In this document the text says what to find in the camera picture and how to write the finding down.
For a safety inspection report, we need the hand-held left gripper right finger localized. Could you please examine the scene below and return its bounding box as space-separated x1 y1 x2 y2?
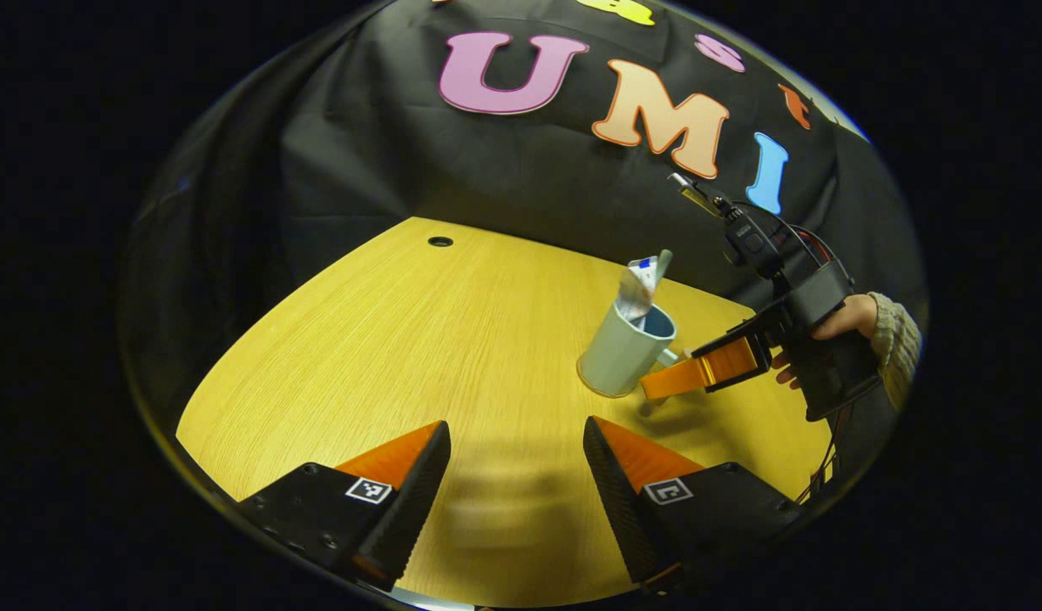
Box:
583 416 802 592

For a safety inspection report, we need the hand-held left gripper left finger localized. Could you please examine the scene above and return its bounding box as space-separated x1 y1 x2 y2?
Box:
237 420 451 592

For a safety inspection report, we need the pale cup with wooden handle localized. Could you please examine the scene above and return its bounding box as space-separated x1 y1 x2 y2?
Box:
577 301 683 398

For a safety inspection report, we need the white toothpaste tube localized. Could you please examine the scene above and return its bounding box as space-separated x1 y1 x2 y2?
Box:
616 256 660 328

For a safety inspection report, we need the yellow wooden desktop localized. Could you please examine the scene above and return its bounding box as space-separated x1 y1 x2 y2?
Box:
176 216 836 608

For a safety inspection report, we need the black backdrop cloth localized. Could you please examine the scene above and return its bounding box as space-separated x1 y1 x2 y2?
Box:
122 0 925 442

